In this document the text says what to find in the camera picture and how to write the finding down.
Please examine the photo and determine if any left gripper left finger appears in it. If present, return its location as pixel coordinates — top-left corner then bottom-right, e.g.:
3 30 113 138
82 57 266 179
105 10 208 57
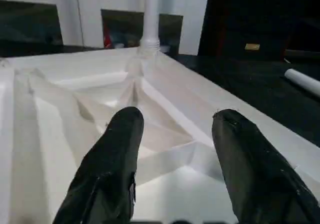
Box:
52 106 146 224

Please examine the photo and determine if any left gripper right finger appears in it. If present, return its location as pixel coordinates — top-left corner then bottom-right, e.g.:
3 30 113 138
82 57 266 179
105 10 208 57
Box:
211 108 320 224

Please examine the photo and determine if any white plastic table top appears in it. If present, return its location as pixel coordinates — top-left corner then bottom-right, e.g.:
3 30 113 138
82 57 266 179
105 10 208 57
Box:
0 46 320 224

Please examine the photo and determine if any white plastic table leg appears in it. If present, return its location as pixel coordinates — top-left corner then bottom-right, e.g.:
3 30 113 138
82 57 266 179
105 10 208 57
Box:
283 67 320 98
138 0 163 55

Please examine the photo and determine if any black work mat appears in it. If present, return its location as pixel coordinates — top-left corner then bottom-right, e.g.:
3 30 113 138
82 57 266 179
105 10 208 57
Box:
0 40 320 149

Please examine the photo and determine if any white glass-door cabinet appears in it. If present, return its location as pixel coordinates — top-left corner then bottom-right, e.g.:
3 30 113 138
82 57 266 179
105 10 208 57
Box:
0 0 212 56

